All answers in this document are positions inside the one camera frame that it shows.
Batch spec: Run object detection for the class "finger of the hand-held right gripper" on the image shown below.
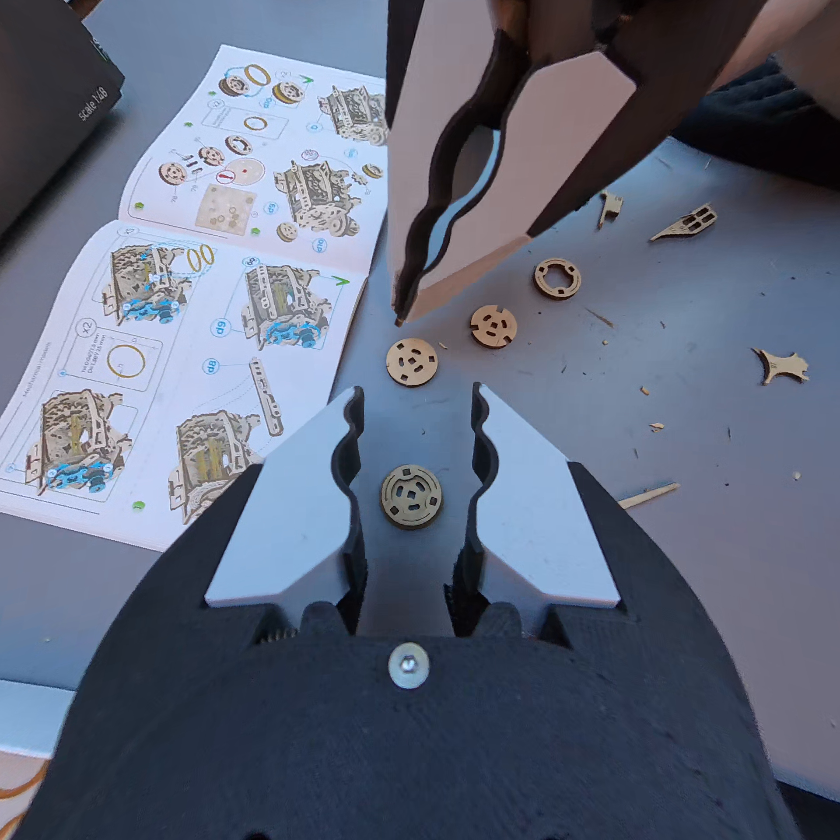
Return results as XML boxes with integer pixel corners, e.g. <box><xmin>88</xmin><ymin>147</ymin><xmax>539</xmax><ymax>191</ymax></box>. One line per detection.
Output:
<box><xmin>405</xmin><ymin>50</ymin><xmax>724</xmax><ymax>322</ymax></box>
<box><xmin>385</xmin><ymin>0</ymin><xmax>500</xmax><ymax>325</ymax></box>

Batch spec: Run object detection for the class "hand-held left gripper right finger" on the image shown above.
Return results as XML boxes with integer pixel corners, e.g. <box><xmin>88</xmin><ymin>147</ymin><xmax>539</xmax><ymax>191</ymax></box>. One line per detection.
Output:
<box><xmin>448</xmin><ymin>383</ymin><xmax>622</xmax><ymax>639</ymax></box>

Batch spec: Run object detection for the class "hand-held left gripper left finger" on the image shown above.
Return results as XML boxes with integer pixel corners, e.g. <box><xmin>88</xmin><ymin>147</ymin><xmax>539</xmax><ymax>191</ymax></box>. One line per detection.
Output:
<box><xmin>205</xmin><ymin>386</ymin><xmax>368</xmax><ymax>636</ymax></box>

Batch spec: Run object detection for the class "layered wooden wheel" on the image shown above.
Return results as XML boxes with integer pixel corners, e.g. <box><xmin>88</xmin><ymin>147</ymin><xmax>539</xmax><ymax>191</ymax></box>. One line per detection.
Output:
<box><xmin>380</xmin><ymin>464</ymin><xmax>444</xmax><ymax>530</ymax></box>

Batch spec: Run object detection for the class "person's right forearm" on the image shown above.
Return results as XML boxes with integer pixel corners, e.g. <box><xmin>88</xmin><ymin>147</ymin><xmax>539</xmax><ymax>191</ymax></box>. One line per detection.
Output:
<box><xmin>715</xmin><ymin>0</ymin><xmax>840</xmax><ymax>106</ymax></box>

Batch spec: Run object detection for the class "thin wooden stick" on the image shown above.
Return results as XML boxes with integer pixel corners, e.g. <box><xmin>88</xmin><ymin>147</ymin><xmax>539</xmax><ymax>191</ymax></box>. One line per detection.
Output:
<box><xmin>617</xmin><ymin>483</ymin><xmax>681</xmax><ymax>511</ymax></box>

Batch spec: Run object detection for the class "pointed wooden piece with holes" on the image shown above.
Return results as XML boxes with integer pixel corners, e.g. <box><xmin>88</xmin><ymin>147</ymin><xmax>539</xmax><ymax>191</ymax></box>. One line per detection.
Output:
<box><xmin>650</xmin><ymin>203</ymin><xmax>718</xmax><ymax>242</ymax></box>

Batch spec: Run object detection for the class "person's grey clothing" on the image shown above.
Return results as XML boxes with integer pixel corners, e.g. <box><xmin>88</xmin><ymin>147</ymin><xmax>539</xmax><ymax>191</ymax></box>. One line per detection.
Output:
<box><xmin>669</xmin><ymin>58</ymin><xmax>840</xmax><ymax>193</ymax></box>

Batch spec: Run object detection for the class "wooden disc with slots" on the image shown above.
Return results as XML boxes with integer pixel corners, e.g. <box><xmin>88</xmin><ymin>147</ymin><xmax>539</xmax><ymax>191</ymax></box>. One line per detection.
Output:
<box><xmin>385</xmin><ymin>337</ymin><xmax>439</xmax><ymax>388</ymax></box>

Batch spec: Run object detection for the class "notched wooden disc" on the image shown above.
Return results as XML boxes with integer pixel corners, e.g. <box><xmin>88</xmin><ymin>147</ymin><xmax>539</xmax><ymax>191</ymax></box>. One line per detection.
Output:
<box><xmin>469</xmin><ymin>304</ymin><xmax>518</xmax><ymax>350</ymax></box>

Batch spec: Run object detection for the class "illustrated instruction booklet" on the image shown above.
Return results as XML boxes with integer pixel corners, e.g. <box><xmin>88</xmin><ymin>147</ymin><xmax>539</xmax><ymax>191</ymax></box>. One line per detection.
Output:
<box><xmin>0</xmin><ymin>44</ymin><xmax>389</xmax><ymax>553</ymax></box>

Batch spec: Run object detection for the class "star-shaped wooden piece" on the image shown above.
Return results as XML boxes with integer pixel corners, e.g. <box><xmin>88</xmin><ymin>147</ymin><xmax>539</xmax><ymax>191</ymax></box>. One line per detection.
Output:
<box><xmin>751</xmin><ymin>348</ymin><xmax>810</xmax><ymax>385</ymax></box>

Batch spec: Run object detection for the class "pale sheet with orange lines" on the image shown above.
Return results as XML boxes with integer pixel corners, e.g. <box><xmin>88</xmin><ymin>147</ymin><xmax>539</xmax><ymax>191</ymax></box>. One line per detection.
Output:
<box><xmin>0</xmin><ymin>679</ymin><xmax>77</xmax><ymax>840</ymax></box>

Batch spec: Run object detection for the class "black cardboard box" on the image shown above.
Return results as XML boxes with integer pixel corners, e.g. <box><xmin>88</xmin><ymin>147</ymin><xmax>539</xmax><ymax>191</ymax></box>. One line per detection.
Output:
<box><xmin>0</xmin><ymin>0</ymin><xmax>126</xmax><ymax>238</ymax></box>

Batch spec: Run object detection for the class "wooden ring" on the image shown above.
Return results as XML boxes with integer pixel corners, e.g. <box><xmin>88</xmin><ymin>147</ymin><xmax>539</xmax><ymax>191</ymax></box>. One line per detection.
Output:
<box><xmin>532</xmin><ymin>257</ymin><xmax>583</xmax><ymax>301</ymax></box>

